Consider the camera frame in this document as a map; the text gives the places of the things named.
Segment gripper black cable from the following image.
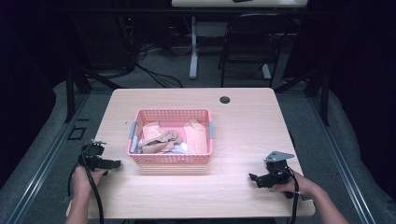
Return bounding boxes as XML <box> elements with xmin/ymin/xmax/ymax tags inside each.
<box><xmin>274</xmin><ymin>166</ymin><xmax>301</xmax><ymax>224</ymax></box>
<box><xmin>67</xmin><ymin>146</ymin><xmax>106</xmax><ymax>224</ymax></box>

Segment black metal stand frame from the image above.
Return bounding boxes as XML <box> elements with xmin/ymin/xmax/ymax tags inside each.
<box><xmin>63</xmin><ymin>65</ymin><xmax>123</xmax><ymax>124</ymax></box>
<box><xmin>273</xmin><ymin>65</ymin><xmax>332</xmax><ymax>127</ymax></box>

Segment pink plastic basket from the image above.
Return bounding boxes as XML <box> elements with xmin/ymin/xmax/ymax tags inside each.
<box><xmin>125</xmin><ymin>107</ymin><xmax>215</xmax><ymax>165</ymax></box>

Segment white cloth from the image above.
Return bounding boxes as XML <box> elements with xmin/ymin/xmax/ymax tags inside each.
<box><xmin>130</xmin><ymin>135</ymin><xmax>190</xmax><ymax>155</ymax></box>

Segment tan stockings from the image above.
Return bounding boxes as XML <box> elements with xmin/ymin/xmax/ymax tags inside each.
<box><xmin>141</xmin><ymin>129</ymin><xmax>184</xmax><ymax>154</ymax></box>

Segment black folding chair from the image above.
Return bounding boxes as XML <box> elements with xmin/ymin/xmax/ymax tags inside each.
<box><xmin>217</xmin><ymin>12</ymin><xmax>295</xmax><ymax>89</ymax></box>

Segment grey metal floor rail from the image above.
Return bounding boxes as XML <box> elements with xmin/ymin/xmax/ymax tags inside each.
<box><xmin>5</xmin><ymin>92</ymin><xmax>92</xmax><ymax>224</ymax></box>
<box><xmin>305</xmin><ymin>92</ymin><xmax>378</xmax><ymax>224</ymax></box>

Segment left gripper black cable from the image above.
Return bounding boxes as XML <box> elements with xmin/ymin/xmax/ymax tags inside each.
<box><xmin>67</xmin><ymin>146</ymin><xmax>106</xmax><ymax>224</ymax></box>

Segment white desk leg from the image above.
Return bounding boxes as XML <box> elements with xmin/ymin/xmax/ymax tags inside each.
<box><xmin>189</xmin><ymin>15</ymin><xmax>200</xmax><ymax>80</ymax></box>

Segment white desk foot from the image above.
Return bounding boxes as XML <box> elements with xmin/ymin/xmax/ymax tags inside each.
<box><xmin>261</xmin><ymin>63</ymin><xmax>273</xmax><ymax>80</ymax></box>

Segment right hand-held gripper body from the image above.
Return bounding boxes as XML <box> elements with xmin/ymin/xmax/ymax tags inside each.
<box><xmin>262</xmin><ymin>150</ymin><xmax>296</xmax><ymax>188</ymax></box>

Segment small peach cloth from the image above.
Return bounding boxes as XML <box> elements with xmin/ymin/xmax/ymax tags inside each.
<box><xmin>142</xmin><ymin>121</ymin><xmax>168</xmax><ymax>143</ymax></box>

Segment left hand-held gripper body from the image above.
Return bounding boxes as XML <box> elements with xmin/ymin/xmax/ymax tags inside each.
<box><xmin>77</xmin><ymin>139</ymin><xmax>110</xmax><ymax>172</ymax></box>

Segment person's left hand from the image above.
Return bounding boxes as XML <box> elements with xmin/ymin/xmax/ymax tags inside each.
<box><xmin>71</xmin><ymin>165</ymin><xmax>108</xmax><ymax>201</ymax></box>

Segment black floor socket box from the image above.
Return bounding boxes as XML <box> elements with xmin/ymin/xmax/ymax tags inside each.
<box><xmin>67</xmin><ymin>125</ymin><xmax>87</xmax><ymax>141</ymax></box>

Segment large peach cloth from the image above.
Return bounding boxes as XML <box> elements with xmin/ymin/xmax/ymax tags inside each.
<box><xmin>183</xmin><ymin>118</ymin><xmax>209</xmax><ymax>155</ymax></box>

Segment black floor cables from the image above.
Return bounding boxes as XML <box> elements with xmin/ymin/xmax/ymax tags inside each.
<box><xmin>116</xmin><ymin>15</ymin><xmax>194</xmax><ymax>89</ymax></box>

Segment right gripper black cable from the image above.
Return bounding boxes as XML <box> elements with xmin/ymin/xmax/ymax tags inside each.
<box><xmin>274</xmin><ymin>166</ymin><xmax>301</xmax><ymax>224</ymax></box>

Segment person's right hand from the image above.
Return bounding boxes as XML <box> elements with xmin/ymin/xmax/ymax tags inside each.
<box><xmin>270</xmin><ymin>170</ymin><xmax>316</xmax><ymax>199</ymax></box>

